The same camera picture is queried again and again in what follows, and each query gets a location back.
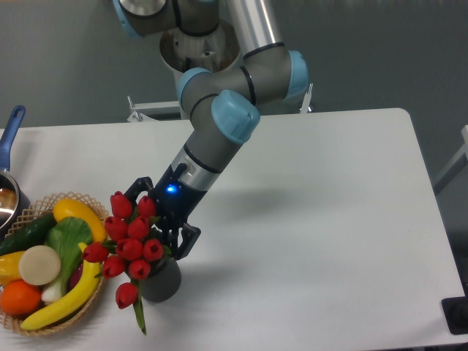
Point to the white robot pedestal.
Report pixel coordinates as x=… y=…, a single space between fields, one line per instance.
x=216 y=51

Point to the yellow bell pepper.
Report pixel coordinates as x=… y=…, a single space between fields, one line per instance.
x=9 y=271

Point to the purple red onion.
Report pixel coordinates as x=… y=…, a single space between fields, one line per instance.
x=75 y=277

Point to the black device at edge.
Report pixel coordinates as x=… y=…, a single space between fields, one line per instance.
x=455 y=312

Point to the white frame at right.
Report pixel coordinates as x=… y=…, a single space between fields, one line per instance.
x=453 y=167

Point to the grey ribbed vase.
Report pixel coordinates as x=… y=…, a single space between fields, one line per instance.
x=164 y=277

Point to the woven wicker basket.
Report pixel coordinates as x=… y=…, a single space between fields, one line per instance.
x=33 y=211

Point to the blue handled saucepan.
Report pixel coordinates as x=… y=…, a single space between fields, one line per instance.
x=13 y=200

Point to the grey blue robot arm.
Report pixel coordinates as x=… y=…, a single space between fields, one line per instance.
x=222 y=107

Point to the yellow banana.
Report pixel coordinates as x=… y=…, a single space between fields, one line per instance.
x=69 y=303

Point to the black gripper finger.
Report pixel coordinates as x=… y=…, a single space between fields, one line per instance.
x=180 y=239
x=141 y=185

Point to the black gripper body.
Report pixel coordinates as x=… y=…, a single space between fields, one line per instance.
x=174 y=199

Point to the red tulip bouquet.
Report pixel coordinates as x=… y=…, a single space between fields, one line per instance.
x=132 y=248

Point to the round beige disc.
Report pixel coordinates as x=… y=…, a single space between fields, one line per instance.
x=39 y=265

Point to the orange fruit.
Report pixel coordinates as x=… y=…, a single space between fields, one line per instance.
x=20 y=298

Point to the green cucumber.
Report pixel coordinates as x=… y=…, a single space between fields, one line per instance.
x=32 y=234

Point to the green bok choy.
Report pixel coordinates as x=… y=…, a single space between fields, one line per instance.
x=64 y=239

